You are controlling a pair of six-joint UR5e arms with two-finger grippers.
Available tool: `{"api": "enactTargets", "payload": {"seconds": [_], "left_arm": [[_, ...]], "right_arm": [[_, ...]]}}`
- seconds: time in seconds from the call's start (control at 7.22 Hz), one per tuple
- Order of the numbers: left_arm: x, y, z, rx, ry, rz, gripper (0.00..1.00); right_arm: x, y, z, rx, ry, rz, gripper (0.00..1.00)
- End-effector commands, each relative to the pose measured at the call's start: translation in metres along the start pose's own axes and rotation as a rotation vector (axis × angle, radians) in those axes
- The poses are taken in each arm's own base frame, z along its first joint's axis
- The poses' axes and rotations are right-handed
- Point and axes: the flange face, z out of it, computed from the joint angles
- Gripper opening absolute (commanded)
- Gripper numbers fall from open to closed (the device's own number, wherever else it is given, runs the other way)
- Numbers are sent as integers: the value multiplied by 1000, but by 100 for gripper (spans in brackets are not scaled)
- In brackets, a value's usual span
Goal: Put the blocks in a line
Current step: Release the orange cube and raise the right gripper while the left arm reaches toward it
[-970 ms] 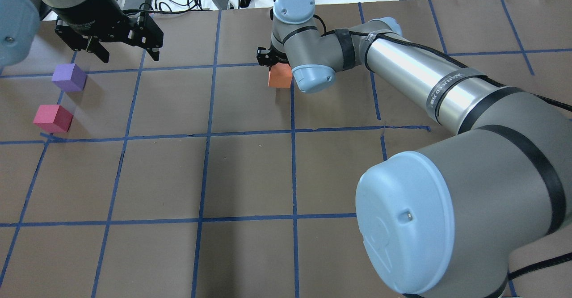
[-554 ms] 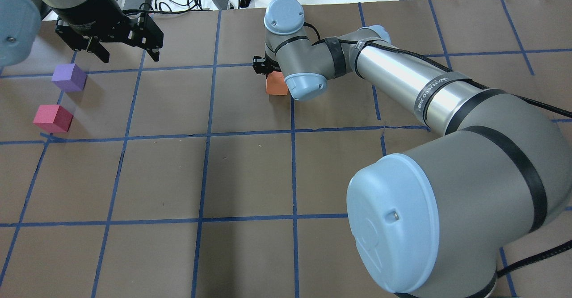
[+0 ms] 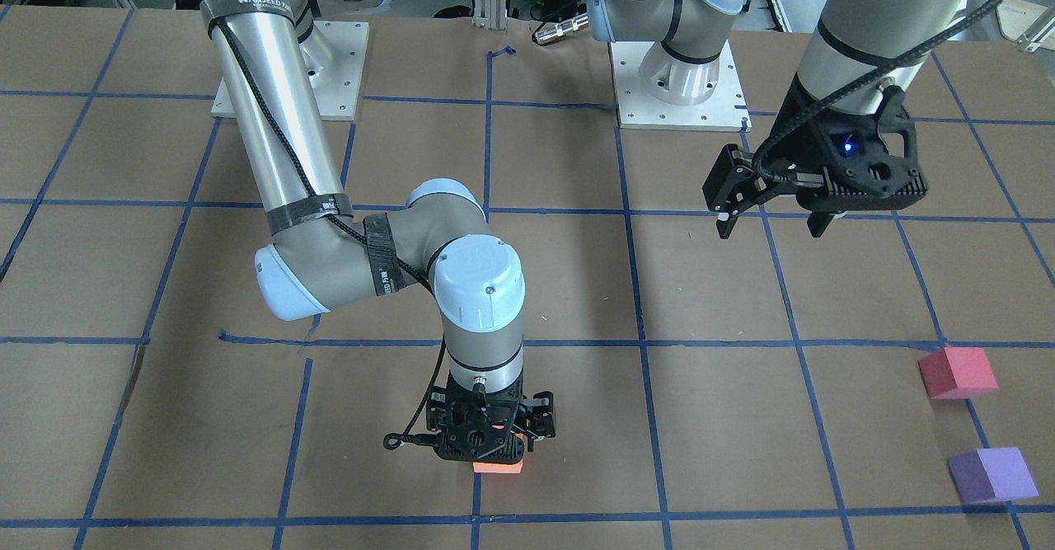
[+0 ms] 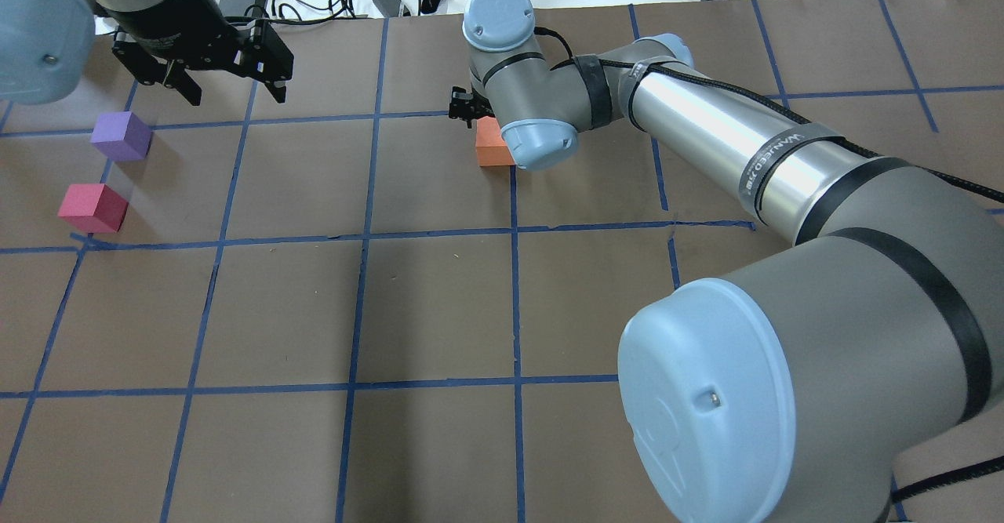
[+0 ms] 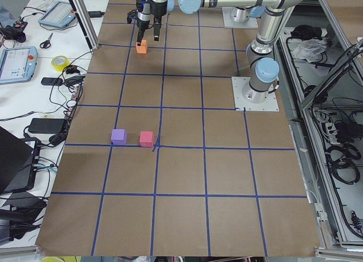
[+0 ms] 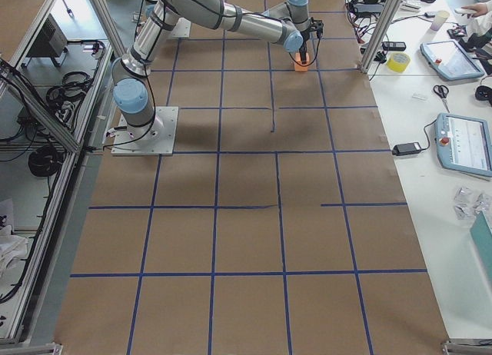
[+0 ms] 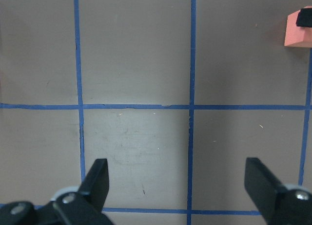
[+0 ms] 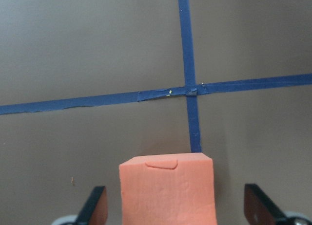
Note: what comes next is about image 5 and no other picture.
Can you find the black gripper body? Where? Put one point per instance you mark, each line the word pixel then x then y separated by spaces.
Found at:
pixel 149 18

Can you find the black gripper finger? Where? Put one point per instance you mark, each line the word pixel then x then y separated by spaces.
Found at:
pixel 140 36
pixel 156 31

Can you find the orange foam cube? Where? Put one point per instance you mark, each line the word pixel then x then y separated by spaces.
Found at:
pixel 141 48

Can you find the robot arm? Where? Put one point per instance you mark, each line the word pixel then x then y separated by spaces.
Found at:
pixel 264 69

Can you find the teach pendant tablet far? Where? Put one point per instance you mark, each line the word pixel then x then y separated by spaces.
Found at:
pixel 59 16

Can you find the teach pendant tablet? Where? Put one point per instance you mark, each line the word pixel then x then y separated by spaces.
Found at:
pixel 59 16
pixel 18 64

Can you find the yellow tape roll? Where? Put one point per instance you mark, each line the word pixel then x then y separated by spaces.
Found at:
pixel 60 62

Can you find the red foam cube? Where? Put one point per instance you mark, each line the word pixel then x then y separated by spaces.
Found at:
pixel 146 139

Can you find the purple foam cube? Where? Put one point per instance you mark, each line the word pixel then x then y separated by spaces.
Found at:
pixel 119 137

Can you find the teach pendant tablet near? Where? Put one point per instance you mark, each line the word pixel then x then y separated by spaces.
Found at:
pixel 18 64

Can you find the black power brick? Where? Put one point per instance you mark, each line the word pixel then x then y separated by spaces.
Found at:
pixel 46 125

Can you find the white crumpled cloth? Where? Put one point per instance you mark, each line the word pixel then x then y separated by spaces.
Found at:
pixel 310 50

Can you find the black laptop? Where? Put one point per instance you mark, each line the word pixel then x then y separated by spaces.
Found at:
pixel 19 157

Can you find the aluminium frame post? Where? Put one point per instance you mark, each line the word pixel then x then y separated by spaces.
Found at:
pixel 84 21

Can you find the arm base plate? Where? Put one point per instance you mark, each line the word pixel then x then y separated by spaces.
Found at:
pixel 246 99
pixel 238 17

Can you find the black handled scissors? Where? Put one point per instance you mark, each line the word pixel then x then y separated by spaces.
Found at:
pixel 46 44

